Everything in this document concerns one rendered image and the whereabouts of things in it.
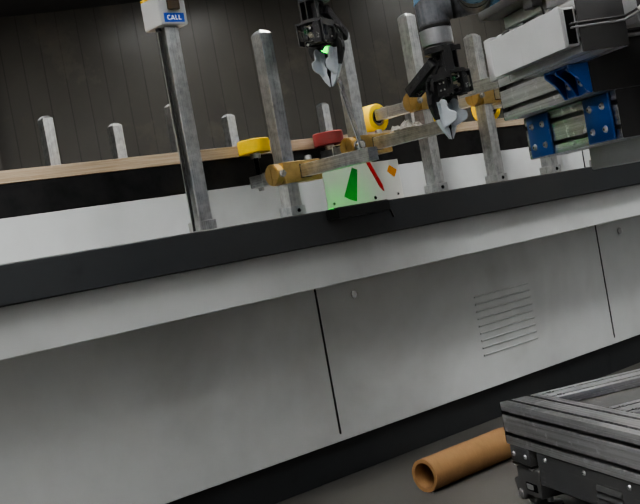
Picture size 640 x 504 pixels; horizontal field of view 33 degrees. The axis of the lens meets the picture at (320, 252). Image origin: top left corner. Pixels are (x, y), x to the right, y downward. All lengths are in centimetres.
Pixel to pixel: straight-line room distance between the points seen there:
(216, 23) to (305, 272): 943
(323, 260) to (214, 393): 41
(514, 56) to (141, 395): 114
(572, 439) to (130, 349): 101
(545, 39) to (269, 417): 126
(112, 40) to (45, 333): 959
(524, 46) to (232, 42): 998
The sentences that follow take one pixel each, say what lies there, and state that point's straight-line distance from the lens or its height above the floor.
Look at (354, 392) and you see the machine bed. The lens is 289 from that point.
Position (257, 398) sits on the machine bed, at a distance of 269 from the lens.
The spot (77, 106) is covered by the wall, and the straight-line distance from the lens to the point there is 1150.
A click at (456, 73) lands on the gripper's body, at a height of 95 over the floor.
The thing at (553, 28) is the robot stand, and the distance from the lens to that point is 187.
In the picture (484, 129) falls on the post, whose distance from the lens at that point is 306.
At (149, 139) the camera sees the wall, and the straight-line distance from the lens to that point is 1152.
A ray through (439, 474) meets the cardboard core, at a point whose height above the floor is 4.
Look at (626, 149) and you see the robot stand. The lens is 219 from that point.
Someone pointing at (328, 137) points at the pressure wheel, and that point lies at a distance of 281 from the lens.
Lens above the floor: 66
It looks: 1 degrees down
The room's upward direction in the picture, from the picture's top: 10 degrees counter-clockwise
